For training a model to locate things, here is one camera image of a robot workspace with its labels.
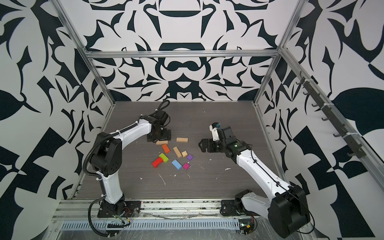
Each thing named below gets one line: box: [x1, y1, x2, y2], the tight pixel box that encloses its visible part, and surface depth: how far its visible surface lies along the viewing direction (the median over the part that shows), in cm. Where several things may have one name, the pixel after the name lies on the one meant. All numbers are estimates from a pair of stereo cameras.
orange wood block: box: [162, 144, 171, 154], surface depth 96 cm
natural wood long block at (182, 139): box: [176, 137, 189, 143], surface depth 101 cm
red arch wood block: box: [152, 157, 164, 169], surface depth 90 cm
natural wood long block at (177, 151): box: [173, 146, 182, 158], surface depth 95 cm
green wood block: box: [158, 152, 169, 163], surface depth 93 cm
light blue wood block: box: [171, 159, 183, 170], surface depth 91 cm
